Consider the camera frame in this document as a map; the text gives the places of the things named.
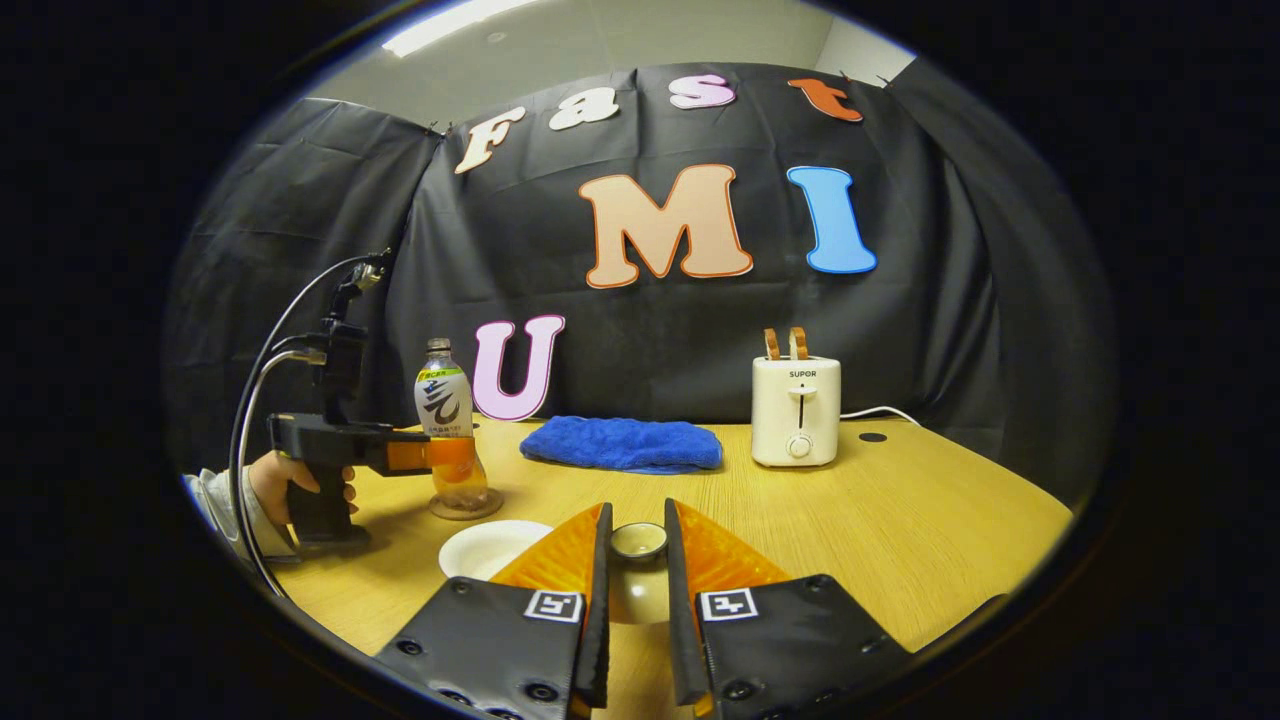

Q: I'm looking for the cream teacup lid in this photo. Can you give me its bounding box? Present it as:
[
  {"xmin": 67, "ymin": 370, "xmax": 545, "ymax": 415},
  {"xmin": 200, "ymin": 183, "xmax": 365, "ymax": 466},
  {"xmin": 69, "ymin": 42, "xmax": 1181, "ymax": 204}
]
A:
[{"xmin": 607, "ymin": 521, "xmax": 671, "ymax": 626}]

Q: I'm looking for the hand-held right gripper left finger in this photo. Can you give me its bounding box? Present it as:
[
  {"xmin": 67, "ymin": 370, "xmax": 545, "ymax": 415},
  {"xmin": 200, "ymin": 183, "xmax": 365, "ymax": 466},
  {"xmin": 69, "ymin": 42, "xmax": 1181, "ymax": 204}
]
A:
[{"xmin": 372, "ymin": 502, "xmax": 613, "ymax": 720}]

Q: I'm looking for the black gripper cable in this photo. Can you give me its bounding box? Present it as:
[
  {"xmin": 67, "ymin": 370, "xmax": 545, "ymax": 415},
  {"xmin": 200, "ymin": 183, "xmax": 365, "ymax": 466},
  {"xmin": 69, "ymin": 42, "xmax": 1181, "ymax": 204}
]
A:
[{"xmin": 228, "ymin": 255, "xmax": 393, "ymax": 601}]

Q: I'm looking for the cream toaster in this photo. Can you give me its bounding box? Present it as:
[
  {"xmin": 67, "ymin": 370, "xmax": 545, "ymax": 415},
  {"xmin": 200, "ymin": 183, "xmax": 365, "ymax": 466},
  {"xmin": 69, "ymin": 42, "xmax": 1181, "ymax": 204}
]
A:
[{"xmin": 751, "ymin": 355, "xmax": 842, "ymax": 468}]

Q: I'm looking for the blue towel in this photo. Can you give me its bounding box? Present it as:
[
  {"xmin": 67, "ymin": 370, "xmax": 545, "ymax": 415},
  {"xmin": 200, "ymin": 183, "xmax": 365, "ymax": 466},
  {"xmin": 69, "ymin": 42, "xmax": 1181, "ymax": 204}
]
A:
[{"xmin": 519, "ymin": 415, "xmax": 724, "ymax": 475}]

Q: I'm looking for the round wooden coaster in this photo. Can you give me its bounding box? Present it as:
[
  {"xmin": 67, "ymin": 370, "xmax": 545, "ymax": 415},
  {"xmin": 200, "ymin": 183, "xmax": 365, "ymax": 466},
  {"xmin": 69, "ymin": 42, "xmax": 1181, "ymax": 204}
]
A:
[{"xmin": 429, "ymin": 488, "xmax": 505, "ymax": 521}]

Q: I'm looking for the cream ceramic teacup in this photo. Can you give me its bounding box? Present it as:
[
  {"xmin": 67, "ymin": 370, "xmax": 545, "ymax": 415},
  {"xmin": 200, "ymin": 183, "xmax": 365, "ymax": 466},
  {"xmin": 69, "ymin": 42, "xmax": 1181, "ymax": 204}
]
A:
[{"xmin": 438, "ymin": 519, "xmax": 554, "ymax": 582}]

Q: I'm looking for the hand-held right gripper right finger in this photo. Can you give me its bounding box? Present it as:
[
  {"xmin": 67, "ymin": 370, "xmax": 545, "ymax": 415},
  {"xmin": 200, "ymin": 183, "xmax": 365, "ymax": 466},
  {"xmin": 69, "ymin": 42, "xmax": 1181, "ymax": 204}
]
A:
[{"xmin": 664, "ymin": 498, "xmax": 913, "ymax": 720}]

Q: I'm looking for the clear water bottle white label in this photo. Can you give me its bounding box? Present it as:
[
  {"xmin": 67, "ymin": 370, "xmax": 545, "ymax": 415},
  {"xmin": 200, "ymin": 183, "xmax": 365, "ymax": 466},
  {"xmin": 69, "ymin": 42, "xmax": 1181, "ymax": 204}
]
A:
[{"xmin": 414, "ymin": 338, "xmax": 490, "ymax": 511}]

